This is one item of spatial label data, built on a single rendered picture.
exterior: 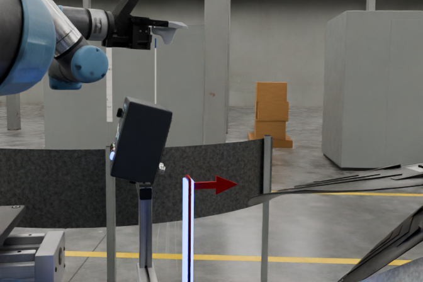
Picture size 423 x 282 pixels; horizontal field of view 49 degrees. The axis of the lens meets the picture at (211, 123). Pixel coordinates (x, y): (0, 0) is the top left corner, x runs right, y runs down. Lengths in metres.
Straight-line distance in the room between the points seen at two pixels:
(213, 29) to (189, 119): 2.08
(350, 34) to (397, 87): 0.99
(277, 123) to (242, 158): 6.11
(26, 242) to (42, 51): 0.74
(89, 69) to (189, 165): 1.56
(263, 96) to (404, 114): 2.79
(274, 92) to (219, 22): 3.98
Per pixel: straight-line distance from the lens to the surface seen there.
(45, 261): 0.91
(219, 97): 4.90
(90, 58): 0.98
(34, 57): 0.30
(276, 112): 8.74
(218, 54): 4.90
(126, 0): 1.20
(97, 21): 1.15
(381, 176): 0.66
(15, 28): 0.29
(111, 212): 2.40
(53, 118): 7.12
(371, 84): 6.85
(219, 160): 2.57
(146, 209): 1.13
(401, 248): 0.81
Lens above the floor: 1.31
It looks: 6 degrees down
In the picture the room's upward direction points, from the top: 1 degrees clockwise
